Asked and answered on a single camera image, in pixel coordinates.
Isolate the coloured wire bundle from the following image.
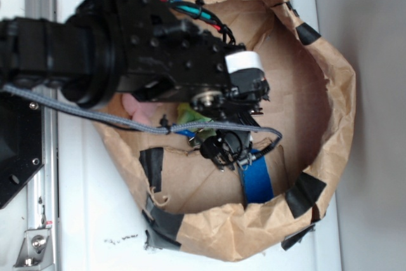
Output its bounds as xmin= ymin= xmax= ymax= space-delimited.
xmin=158 ymin=0 xmax=237 ymax=45

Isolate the brown paper bag bin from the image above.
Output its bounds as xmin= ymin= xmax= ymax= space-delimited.
xmin=95 ymin=0 xmax=356 ymax=261

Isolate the pink plush bunny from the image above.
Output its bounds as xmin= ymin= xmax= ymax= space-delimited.
xmin=121 ymin=93 xmax=161 ymax=125

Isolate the metal corner bracket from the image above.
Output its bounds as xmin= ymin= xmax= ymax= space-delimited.
xmin=13 ymin=228 xmax=53 ymax=270

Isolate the blue sponge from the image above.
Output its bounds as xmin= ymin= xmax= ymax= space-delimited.
xmin=238 ymin=157 xmax=274 ymax=204

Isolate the green plush frog keychain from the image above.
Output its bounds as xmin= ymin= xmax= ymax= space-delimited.
xmin=176 ymin=103 xmax=215 ymax=137

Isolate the aluminium rail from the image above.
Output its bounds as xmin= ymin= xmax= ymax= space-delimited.
xmin=25 ymin=0 xmax=60 ymax=270

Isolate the silver key bunch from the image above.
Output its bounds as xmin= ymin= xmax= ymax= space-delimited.
xmin=188 ymin=132 xmax=235 ymax=171

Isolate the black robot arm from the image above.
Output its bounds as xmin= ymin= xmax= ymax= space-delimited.
xmin=1 ymin=0 xmax=274 ymax=168

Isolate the grey braided cable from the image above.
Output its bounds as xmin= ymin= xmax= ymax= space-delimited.
xmin=1 ymin=84 xmax=283 ymax=157

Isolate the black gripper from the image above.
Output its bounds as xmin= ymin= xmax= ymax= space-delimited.
xmin=117 ymin=0 xmax=270 ymax=169

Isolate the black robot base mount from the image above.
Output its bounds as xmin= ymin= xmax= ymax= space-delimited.
xmin=1 ymin=93 xmax=43 ymax=209

